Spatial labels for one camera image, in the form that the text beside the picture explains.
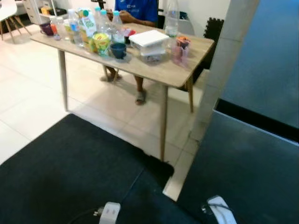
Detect dark blue cup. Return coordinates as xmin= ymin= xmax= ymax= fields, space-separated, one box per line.
xmin=110 ymin=42 xmax=128 ymax=60

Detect yellow green paper cup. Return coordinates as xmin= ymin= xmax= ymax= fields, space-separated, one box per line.
xmin=93 ymin=32 xmax=112 ymax=56

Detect large grey fridge door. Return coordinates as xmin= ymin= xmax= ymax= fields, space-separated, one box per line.
xmin=177 ymin=110 xmax=299 ymax=224

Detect grey freezer door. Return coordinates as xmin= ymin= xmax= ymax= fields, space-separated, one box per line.
xmin=220 ymin=0 xmax=299 ymax=129

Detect black foam puzzle mat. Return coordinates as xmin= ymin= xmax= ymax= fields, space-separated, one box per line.
xmin=192 ymin=18 xmax=225 ymax=84

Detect clear labelled plastic container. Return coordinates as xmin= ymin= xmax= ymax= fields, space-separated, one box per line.
xmin=139 ymin=44 xmax=169 ymax=63

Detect large clear water bottle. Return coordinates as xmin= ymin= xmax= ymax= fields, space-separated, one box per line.
xmin=164 ymin=0 xmax=180 ymax=38

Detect light wooden table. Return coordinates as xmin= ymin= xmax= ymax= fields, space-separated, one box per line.
xmin=30 ymin=23 xmax=215 ymax=161

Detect white lidded plastic container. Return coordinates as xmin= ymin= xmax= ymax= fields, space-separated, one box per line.
xmin=128 ymin=29 xmax=170 ymax=49

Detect red snack package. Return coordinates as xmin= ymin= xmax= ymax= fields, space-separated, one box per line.
xmin=122 ymin=29 xmax=136 ymax=39

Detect person in blue shirt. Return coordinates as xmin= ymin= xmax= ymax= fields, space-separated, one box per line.
xmin=100 ymin=0 xmax=159 ymax=105

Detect small clear water bottle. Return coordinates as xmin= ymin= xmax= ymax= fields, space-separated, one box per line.
xmin=93 ymin=6 xmax=103 ymax=29
xmin=111 ymin=10 xmax=126 ymax=43
xmin=68 ymin=9 xmax=84 ymax=47
xmin=99 ymin=9 xmax=113 ymax=35

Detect green white juice carton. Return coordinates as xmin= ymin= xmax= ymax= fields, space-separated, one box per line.
xmin=78 ymin=9 xmax=98 ymax=52

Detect black stand pole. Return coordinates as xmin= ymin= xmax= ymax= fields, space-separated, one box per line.
xmin=91 ymin=0 xmax=107 ymax=11

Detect black floor mat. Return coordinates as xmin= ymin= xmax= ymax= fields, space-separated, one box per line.
xmin=0 ymin=113 xmax=201 ymax=224

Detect small orange labelled bottle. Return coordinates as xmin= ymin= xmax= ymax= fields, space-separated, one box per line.
xmin=50 ymin=18 xmax=61 ymax=40

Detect purple mug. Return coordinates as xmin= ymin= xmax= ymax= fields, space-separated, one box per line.
xmin=39 ymin=22 xmax=54 ymax=36

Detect white shelf unit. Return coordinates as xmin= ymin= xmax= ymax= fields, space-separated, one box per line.
xmin=22 ymin=0 xmax=68 ymax=24

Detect white chair wooden legs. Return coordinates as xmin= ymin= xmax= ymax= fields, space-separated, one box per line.
xmin=0 ymin=0 xmax=32 ymax=40

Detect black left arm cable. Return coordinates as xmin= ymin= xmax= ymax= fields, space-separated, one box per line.
xmin=68 ymin=209 xmax=104 ymax=224

